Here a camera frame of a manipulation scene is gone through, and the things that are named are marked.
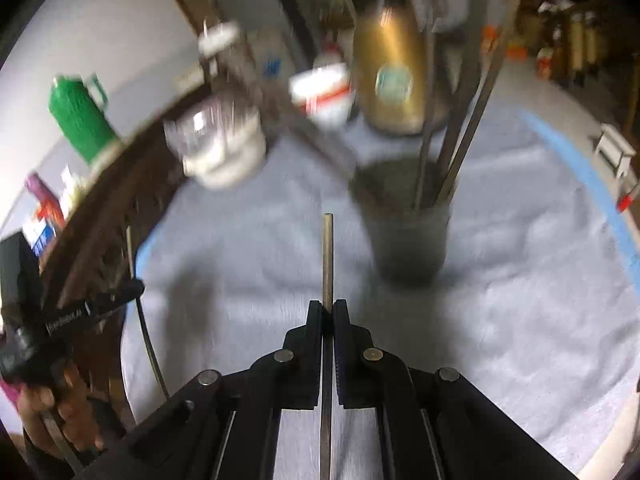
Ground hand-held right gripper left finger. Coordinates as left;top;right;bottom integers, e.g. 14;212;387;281
75;301;326;480

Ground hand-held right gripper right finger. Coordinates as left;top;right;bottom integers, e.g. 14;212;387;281
334;300;581;480

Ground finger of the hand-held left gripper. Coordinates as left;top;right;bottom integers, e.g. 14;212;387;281
45;280;146;336

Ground grey metal chopstick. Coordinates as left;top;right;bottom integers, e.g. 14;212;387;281
320;213;335;480

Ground grey chopstick holder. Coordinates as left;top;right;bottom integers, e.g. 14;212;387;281
349;159;452;287

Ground light metal chopstick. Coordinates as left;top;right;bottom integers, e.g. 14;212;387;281
444;0;526;207

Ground dark chopstick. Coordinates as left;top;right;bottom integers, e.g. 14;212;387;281
439;0;490;202

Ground person's left hand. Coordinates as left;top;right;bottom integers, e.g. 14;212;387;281
20;365;103;461

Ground blue and red box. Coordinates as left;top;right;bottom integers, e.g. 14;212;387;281
22;200;67;261

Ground carved dark wooden chair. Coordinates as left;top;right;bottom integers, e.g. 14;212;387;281
40;75;211;423

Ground grey tablecloth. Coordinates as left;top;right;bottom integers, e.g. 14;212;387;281
120;75;640;480

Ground green thermos flask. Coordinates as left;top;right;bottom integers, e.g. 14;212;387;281
48;75;122;167

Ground clear glass jar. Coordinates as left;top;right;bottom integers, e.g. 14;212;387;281
164;94;262;161

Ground white bowl red print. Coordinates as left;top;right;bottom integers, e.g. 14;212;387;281
289;62;357;129

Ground gold electric kettle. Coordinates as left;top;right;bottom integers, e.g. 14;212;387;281
352;0;442;136

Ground white small stool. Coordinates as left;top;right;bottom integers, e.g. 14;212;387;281
594;122;638;181

